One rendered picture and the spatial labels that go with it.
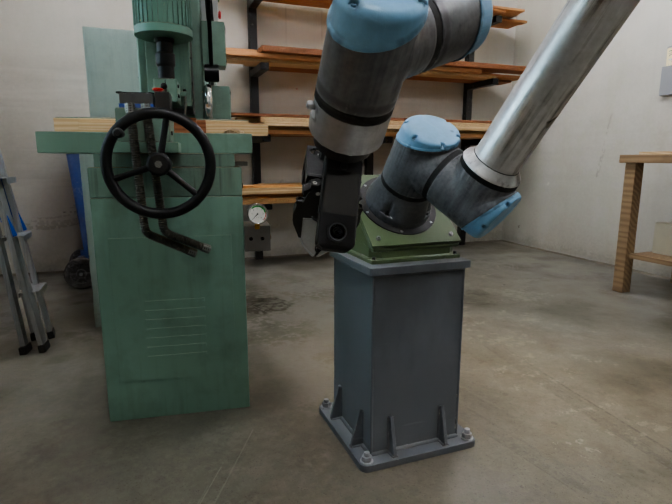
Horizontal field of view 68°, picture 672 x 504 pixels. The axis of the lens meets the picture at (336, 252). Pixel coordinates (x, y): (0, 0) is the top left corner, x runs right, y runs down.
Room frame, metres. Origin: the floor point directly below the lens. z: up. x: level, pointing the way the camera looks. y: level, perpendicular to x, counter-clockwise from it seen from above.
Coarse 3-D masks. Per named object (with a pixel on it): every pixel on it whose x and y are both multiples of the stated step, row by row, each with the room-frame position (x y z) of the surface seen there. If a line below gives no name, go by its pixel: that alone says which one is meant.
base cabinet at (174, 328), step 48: (96, 240) 1.45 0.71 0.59; (144, 240) 1.48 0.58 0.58; (240, 240) 1.55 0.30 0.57; (144, 288) 1.48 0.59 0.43; (192, 288) 1.51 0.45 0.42; (240, 288) 1.54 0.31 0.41; (144, 336) 1.48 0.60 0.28; (192, 336) 1.51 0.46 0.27; (240, 336) 1.54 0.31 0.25; (144, 384) 1.48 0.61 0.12; (192, 384) 1.51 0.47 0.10; (240, 384) 1.54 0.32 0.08
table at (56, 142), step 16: (48, 144) 1.43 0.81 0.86; (64, 144) 1.44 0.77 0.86; (80, 144) 1.45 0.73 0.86; (96, 144) 1.46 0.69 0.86; (128, 144) 1.39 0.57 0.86; (144, 144) 1.40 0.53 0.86; (176, 144) 1.42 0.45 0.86; (192, 144) 1.52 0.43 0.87; (224, 144) 1.54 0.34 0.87; (240, 144) 1.55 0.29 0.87
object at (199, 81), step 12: (192, 0) 1.86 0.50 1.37; (192, 12) 1.85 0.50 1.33; (192, 24) 1.85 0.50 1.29; (144, 48) 1.82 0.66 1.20; (192, 48) 1.85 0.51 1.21; (144, 60) 1.82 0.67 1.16; (192, 60) 1.85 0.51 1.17; (144, 72) 1.82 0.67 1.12; (144, 84) 1.82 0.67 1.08; (204, 84) 1.96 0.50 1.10; (204, 108) 1.86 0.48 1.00
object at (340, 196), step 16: (336, 176) 0.60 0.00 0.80; (352, 176) 0.60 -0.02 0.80; (320, 192) 0.61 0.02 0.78; (336, 192) 0.59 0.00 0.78; (352, 192) 0.59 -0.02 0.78; (320, 208) 0.58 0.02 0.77; (336, 208) 0.58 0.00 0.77; (352, 208) 0.59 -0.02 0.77; (320, 224) 0.57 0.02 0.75; (336, 224) 0.57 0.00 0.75; (352, 224) 0.58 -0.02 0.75; (320, 240) 0.57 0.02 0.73; (336, 240) 0.57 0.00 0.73; (352, 240) 0.57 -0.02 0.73
